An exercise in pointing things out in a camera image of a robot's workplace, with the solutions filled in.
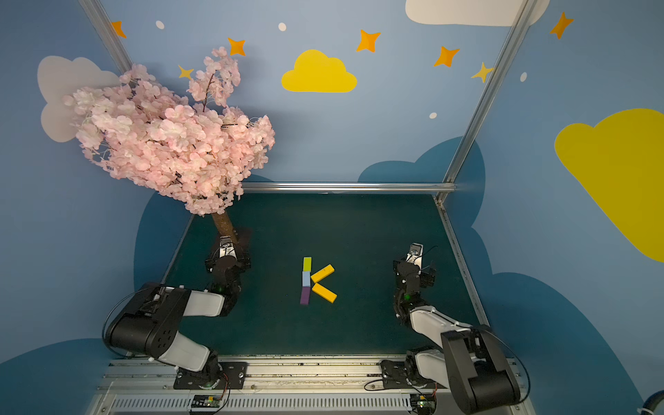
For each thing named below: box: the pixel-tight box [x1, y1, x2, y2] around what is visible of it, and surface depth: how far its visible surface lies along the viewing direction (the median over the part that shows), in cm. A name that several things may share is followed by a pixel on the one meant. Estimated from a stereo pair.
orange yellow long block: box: [312, 282, 339, 304], surface depth 92 cm
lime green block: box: [303, 256, 313, 272], surface depth 100 cm
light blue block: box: [302, 271, 311, 288], surface depth 95 cm
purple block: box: [300, 286, 311, 306], surface depth 92 cm
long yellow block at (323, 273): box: [310, 264, 336, 284], surface depth 98 cm
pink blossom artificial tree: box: [62, 46, 275, 245], surface depth 67 cm
